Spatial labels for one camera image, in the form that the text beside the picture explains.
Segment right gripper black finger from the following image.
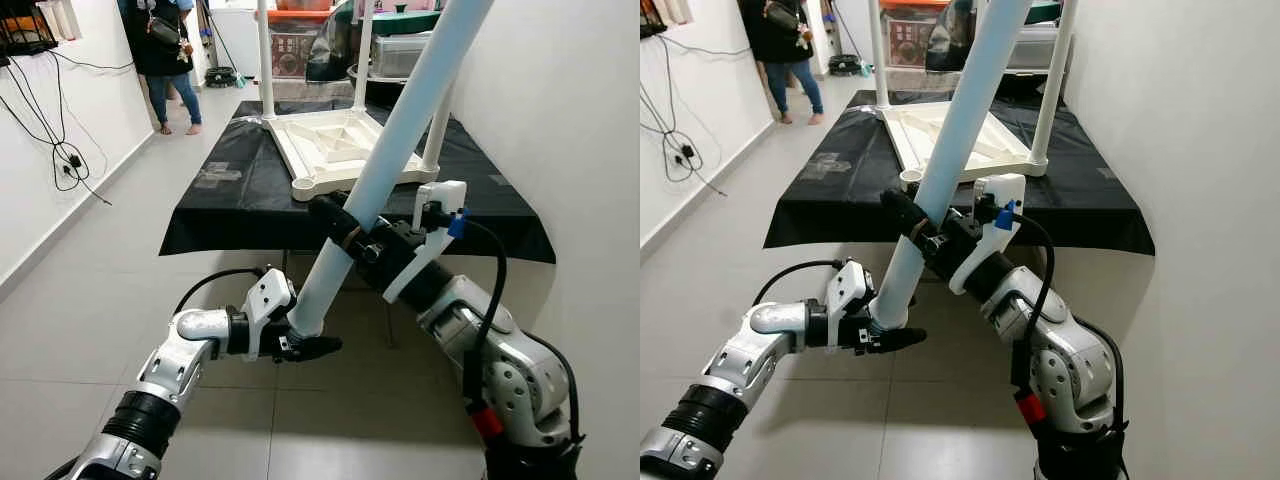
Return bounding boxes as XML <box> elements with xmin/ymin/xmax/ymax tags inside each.
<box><xmin>308</xmin><ymin>195</ymin><xmax>366</xmax><ymax>247</ymax></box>
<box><xmin>880</xmin><ymin>188</ymin><xmax>936</xmax><ymax>241</ymax></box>

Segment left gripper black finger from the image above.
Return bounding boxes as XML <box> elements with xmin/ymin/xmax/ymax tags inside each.
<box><xmin>290</xmin><ymin>335</ymin><xmax>344</xmax><ymax>363</ymax></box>
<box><xmin>870</xmin><ymin>326</ymin><xmax>928</xmax><ymax>354</ymax></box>

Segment white plastic children table top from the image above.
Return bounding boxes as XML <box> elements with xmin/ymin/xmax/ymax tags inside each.
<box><xmin>880</xmin><ymin>100</ymin><xmax>1049</xmax><ymax>186</ymax></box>
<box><xmin>262</xmin><ymin>105</ymin><xmax>453</xmax><ymax>201</ymax></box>

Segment black tablecloth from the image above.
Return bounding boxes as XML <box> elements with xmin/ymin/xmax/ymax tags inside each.
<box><xmin>160</xmin><ymin>98</ymin><xmax>557</xmax><ymax>266</ymax></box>
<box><xmin>763</xmin><ymin>90</ymin><xmax>1156</xmax><ymax>256</ymax></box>

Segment black shiny bag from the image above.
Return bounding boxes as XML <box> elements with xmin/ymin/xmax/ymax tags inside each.
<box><xmin>925</xmin><ymin>0</ymin><xmax>976</xmax><ymax>73</ymax></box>
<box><xmin>305</xmin><ymin>10</ymin><xmax>356</xmax><ymax>83</ymax></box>

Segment clear storage box orange lid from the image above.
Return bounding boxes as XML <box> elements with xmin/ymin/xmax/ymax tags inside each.
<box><xmin>880</xmin><ymin>0</ymin><xmax>951</xmax><ymax>69</ymax></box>
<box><xmin>265</xmin><ymin>8</ymin><xmax>336</xmax><ymax>81</ymax></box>

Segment clear plastic storage box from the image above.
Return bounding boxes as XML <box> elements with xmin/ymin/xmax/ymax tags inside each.
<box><xmin>1015</xmin><ymin>22</ymin><xmax>1061</xmax><ymax>71</ymax></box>
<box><xmin>370</xmin><ymin>30</ymin><xmax>436</xmax><ymax>81</ymax></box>

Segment person in black apron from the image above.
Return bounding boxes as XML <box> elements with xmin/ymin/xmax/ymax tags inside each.
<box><xmin>120</xmin><ymin>0</ymin><xmax>206</xmax><ymax>136</ymax></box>
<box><xmin>738</xmin><ymin>0</ymin><xmax>826</xmax><ymax>126</ymax></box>

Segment silver robot leg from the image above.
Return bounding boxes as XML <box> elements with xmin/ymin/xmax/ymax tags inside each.
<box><xmin>485</xmin><ymin>440</ymin><xmax>586</xmax><ymax>480</ymax></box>
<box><xmin>1035</xmin><ymin>430</ymin><xmax>1131</xmax><ymax>480</ymax></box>

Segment black crossbody bag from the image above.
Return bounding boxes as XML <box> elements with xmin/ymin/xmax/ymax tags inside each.
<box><xmin>145</xmin><ymin>15</ymin><xmax>186</xmax><ymax>51</ymax></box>
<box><xmin>765</xmin><ymin>0</ymin><xmax>811</xmax><ymax>41</ymax></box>

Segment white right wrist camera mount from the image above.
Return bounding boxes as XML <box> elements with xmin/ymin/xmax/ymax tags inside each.
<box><xmin>382</xmin><ymin>180</ymin><xmax>469</xmax><ymax>306</ymax></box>
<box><xmin>948</xmin><ymin>173</ymin><xmax>1029</xmax><ymax>296</ymax></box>

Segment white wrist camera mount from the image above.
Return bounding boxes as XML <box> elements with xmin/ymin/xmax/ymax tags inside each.
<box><xmin>382</xmin><ymin>180</ymin><xmax>469</xmax><ymax>306</ymax></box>
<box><xmin>240</xmin><ymin>267</ymin><xmax>298</xmax><ymax>361</ymax></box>
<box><xmin>948</xmin><ymin>173</ymin><xmax>1029</xmax><ymax>296</ymax></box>
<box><xmin>825</xmin><ymin>258</ymin><xmax>876</xmax><ymax>351</ymax></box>

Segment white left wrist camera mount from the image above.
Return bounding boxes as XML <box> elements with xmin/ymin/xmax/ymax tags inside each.
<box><xmin>825</xmin><ymin>258</ymin><xmax>876</xmax><ymax>351</ymax></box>
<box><xmin>240</xmin><ymin>267</ymin><xmax>298</xmax><ymax>361</ymax></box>

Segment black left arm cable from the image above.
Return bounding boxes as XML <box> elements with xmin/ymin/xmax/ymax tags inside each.
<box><xmin>750</xmin><ymin>258</ymin><xmax>846</xmax><ymax>306</ymax></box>
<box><xmin>172</xmin><ymin>265</ymin><xmax>269</xmax><ymax>316</ymax></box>

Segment black wall cables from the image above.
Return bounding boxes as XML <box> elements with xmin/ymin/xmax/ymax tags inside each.
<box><xmin>0</xmin><ymin>50</ymin><xmax>136</xmax><ymax>206</ymax></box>
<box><xmin>640</xmin><ymin>35</ymin><xmax>751</xmax><ymax>196</ymax></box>

